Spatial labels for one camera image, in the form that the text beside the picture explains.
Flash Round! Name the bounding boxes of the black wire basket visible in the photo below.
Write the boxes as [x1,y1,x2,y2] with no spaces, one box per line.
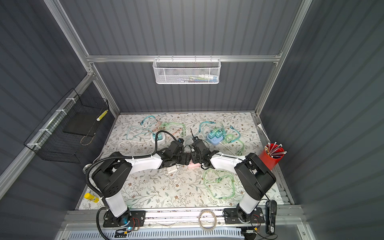
[24,89,110,164]

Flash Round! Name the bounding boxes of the pink cable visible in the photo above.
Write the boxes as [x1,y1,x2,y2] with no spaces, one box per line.
[155,121,187,137]

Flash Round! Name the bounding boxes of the white wire mesh basket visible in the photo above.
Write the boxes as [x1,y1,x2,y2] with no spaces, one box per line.
[153,59,222,85]

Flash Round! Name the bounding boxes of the green cable on mat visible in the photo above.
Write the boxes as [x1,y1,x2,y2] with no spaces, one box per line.
[202,167,236,200]

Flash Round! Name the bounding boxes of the white power strip cube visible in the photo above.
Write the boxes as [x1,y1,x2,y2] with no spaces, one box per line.
[151,133,166,144]

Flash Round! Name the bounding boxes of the white power plug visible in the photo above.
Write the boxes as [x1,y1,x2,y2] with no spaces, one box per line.
[167,166,178,175]

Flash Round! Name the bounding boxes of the blue power strip cube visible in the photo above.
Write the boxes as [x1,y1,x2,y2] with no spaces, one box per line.
[207,134,224,146]

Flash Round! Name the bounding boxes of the yellow bottle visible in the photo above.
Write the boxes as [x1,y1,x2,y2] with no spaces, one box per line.
[84,193,99,203]

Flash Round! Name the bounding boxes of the pink power strip cube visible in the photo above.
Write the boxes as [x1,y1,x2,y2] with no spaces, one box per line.
[187,163,201,169]

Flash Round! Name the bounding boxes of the green cable bundle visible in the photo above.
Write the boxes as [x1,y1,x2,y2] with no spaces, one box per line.
[223,125,245,155]

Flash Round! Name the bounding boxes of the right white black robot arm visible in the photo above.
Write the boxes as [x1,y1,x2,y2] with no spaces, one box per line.
[192,137,276,223]

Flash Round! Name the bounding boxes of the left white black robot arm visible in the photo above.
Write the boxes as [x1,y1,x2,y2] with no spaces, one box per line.
[85,140,192,227]

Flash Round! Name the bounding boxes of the teal chargers on blue cube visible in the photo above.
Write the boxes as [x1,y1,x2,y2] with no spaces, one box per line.
[208,128,224,139]

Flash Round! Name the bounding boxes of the red pen cup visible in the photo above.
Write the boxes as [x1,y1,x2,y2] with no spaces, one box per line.
[259,143,287,170]

